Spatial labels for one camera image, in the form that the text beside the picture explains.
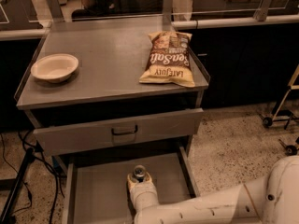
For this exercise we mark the person in dark shirt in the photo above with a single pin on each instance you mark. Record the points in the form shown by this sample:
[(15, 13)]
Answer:
[(103, 8)]

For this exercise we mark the grey metal drawer cabinet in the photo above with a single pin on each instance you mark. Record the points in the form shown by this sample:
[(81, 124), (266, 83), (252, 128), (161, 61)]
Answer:
[(112, 56)]

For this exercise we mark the white paper bowl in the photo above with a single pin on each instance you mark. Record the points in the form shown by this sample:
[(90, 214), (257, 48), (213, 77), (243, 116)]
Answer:
[(55, 68)]

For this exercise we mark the black drawer handle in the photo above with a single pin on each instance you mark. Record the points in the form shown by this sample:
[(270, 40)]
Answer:
[(119, 131)]

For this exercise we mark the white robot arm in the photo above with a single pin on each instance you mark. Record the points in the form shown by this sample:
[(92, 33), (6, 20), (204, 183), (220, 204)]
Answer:
[(271, 199)]

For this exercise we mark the grey top drawer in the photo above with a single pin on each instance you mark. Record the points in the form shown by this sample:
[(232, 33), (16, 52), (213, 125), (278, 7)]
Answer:
[(74, 138)]

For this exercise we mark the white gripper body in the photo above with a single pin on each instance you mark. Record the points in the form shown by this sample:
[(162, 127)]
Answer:
[(144, 190)]

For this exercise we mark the white horizontal rail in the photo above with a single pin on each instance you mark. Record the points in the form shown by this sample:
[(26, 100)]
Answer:
[(234, 22)]

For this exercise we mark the black tripod leg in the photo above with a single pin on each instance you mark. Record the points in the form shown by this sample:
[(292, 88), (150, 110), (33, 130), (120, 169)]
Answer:
[(16, 184)]

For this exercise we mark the blue silver redbull can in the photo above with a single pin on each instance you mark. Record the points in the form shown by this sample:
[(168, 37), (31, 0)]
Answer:
[(139, 173)]

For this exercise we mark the brown sea salt chips bag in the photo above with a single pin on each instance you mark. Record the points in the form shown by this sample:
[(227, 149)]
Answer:
[(168, 60)]

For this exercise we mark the open grey middle drawer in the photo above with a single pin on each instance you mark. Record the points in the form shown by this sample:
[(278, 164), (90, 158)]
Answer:
[(96, 188)]

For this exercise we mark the metal post bracket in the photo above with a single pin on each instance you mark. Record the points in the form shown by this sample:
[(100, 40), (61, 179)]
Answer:
[(262, 11)]

